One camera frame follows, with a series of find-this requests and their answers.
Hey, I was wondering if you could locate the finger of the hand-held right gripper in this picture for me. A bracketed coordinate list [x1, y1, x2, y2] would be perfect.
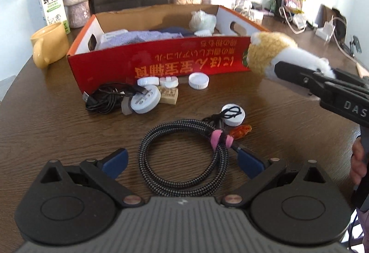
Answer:
[274, 61, 327, 98]
[314, 68, 369, 90]

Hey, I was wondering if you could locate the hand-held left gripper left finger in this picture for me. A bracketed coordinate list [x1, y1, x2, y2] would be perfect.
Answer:
[39, 148, 145, 208]

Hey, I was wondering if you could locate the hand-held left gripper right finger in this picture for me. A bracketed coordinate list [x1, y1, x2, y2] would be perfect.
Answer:
[221, 148, 327, 209]

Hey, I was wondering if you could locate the black white braided cable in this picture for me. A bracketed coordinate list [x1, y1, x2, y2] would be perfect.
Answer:
[138, 119, 246, 198]

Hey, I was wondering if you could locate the yellow white plush toy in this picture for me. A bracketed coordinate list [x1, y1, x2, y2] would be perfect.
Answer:
[242, 31, 336, 81]

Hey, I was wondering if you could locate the black usb cable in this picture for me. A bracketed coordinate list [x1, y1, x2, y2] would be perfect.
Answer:
[82, 83, 152, 114]

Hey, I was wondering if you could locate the beige soap block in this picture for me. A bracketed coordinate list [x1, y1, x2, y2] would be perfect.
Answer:
[158, 86, 179, 105]

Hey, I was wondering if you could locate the white bottle cap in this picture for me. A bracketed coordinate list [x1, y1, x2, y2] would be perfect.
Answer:
[159, 76, 179, 89]
[137, 77, 160, 87]
[188, 73, 210, 90]

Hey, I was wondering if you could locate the red cardboard box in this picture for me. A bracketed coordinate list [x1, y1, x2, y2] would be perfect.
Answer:
[66, 5, 273, 91]

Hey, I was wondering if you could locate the clear plastic bag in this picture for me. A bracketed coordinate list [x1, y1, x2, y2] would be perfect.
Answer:
[189, 9, 217, 33]

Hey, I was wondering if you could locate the white tissue pack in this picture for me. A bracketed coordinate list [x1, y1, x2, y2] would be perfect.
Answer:
[96, 29, 129, 50]

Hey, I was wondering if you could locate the purple cloth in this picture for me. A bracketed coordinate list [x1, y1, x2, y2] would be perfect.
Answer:
[110, 30, 185, 48]

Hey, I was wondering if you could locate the dark blue pouch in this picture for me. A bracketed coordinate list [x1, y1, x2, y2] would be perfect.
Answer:
[148, 25, 196, 39]

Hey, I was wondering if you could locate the person's right hand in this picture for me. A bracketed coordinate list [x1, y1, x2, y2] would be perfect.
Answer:
[350, 137, 369, 187]

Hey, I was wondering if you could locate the black phone holder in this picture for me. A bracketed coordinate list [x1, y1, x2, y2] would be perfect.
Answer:
[349, 35, 364, 55]

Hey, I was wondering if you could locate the white charger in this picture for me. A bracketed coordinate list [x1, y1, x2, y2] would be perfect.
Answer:
[315, 21, 335, 41]

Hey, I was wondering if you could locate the grey plastic spoon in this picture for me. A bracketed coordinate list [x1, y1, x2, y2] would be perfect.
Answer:
[121, 99, 134, 116]

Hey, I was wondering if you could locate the dark brown bag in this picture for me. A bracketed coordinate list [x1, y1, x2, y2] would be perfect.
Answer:
[321, 4, 348, 47]

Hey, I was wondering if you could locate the large white round disc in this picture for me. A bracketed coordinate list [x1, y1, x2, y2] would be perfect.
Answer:
[130, 84, 161, 115]

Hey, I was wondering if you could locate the yellow ceramic mug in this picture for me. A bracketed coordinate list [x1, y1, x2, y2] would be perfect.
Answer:
[31, 22, 70, 69]

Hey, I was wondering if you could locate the pink cable tie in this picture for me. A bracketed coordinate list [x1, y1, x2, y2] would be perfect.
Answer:
[210, 130, 235, 151]

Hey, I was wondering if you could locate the white disc with black cord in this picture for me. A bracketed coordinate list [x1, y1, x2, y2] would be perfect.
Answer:
[202, 103, 246, 127]

